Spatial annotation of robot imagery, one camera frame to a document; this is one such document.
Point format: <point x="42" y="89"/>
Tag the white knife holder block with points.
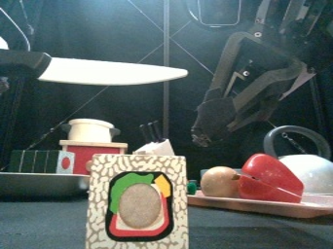
<point x="158" y="148"/>

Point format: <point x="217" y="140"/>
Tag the tan wooden toy onion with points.
<point x="218" y="181"/>

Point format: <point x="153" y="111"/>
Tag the red toy pepper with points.
<point x="269" y="178"/>

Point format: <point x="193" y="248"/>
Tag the white toy pot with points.
<point x="90" y="131"/>

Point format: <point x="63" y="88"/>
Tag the pink rectangular tray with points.
<point x="259" y="207"/>

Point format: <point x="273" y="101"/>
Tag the white sushi block toy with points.
<point x="138" y="201"/>

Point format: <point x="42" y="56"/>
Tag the white rectangular tray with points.
<point x="39" y="184"/>

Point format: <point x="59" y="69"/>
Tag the metal frame post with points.
<point x="166" y="64"/>

